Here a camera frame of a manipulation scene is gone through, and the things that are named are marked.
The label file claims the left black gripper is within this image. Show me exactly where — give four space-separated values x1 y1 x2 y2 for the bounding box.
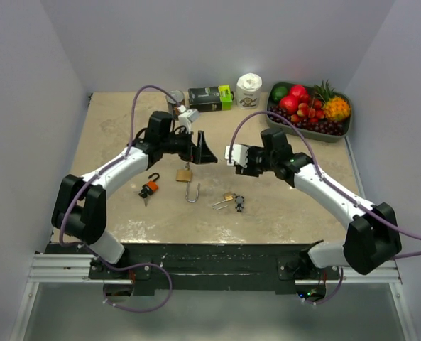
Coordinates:
160 127 217 164

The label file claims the orange padlock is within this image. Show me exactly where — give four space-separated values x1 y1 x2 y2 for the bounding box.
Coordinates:
138 173 160 207

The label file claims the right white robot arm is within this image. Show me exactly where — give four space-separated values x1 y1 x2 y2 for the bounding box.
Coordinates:
225 129 402 279

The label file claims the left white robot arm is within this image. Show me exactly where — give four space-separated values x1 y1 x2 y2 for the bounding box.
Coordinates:
51 106 218 278

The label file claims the large brass padlock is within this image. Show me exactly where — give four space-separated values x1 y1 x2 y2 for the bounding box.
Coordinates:
175 162 200 203

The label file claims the small brass padlock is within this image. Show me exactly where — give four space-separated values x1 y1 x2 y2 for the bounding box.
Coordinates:
212 192 234 210

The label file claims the black and green box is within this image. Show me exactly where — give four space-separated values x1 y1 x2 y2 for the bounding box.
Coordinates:
188 85 234 112

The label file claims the brown tin can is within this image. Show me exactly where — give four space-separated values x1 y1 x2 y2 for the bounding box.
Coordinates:
165 90 186 121

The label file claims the red apple lower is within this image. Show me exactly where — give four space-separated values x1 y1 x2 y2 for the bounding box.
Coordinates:
278 95 300 114

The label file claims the red apple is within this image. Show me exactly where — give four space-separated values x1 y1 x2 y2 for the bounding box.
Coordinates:
278 95 300 114
288 85 307 99

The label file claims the green lime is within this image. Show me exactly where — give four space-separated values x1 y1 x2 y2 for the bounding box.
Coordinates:
270 85 288 103

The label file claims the strawberry pile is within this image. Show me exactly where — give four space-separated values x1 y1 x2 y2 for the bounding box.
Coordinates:
291 94 324 123

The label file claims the white paper roll cup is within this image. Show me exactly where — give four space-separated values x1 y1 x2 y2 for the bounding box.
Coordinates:
235 73 263 109

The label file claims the grey fruit tray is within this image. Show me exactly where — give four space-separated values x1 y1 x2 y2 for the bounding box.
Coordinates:
266 81 352 143

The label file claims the dark grape bunch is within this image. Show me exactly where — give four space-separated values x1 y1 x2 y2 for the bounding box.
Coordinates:
268 106 347 136

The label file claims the red apple upper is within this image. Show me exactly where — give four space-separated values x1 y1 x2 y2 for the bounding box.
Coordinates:
288 85 307 99

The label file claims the small pineapple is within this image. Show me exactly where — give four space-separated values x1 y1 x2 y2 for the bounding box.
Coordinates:
314 80 351 121

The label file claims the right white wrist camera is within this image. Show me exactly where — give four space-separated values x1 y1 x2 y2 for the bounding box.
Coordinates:
224 144 249 168

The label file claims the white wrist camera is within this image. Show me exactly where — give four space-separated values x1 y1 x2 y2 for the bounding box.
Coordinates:
224 144 249 168
177 105 199 134

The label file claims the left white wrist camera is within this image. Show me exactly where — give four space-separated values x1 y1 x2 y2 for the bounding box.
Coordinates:
177 105 199 134

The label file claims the panda keychain figure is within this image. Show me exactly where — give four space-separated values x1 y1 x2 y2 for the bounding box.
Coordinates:
234 195 245 212

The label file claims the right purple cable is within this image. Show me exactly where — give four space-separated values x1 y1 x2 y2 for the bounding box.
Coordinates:
229 110 421 305

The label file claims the purple cable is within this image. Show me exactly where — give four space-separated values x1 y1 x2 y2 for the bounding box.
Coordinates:
229 110 421 305
58 85 182 313

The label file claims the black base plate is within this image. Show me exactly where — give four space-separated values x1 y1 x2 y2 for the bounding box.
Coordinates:
87 242 342 296

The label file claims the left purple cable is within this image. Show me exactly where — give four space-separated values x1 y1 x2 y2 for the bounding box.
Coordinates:
58 85 182 313

